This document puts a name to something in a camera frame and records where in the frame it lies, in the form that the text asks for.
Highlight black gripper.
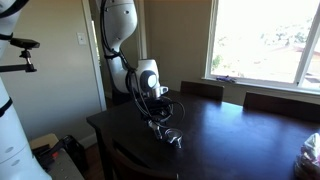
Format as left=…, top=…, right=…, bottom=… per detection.
left=146, top=97, right=173, bottom=121

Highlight small steel measuring cup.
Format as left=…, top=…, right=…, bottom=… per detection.
left=148, top=121, right=163, bottom=140

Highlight large steel measuring cup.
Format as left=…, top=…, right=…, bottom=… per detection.
left=165, top=128, right=183, bottom=148

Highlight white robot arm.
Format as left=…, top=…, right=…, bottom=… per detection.
left=0, top=0, right=168, bottom=180

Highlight dark chair far left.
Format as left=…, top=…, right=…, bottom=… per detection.
left=180, top=81, right=224, bottom=101

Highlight dark chair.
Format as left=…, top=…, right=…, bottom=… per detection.
left=243, top=92, right=320, bottom=123
left=180, top=81, right=224, bottom=101

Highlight dark wooden dining table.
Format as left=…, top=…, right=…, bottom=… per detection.
left=87, top=91, right=320, bottom=180

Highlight purple item on windowsill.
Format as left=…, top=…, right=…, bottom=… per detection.
left=216, top=76, right=236, bottom=83

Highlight rounded wooden chair near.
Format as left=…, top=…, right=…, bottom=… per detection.
left=100, top=131, right=179, bottom=180

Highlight black toolbox red latch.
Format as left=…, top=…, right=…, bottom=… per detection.
left=31, top=134, right=90, bottom=174

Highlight dark chair far right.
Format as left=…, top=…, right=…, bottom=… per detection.
left=243, top=92, right=320, bottom=123

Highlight plastic bag of food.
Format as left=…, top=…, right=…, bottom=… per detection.
left=294, top=133, right=320, bottom=180

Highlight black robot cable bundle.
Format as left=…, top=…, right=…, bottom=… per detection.
left=99, top=0, right=186, bottom=128

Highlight white light switch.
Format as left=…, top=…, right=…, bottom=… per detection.
left=77, top=33, right=87, bottom=45

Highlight black camera on mount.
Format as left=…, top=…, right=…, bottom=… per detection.
left=0, top=38, right=40, bottom=72

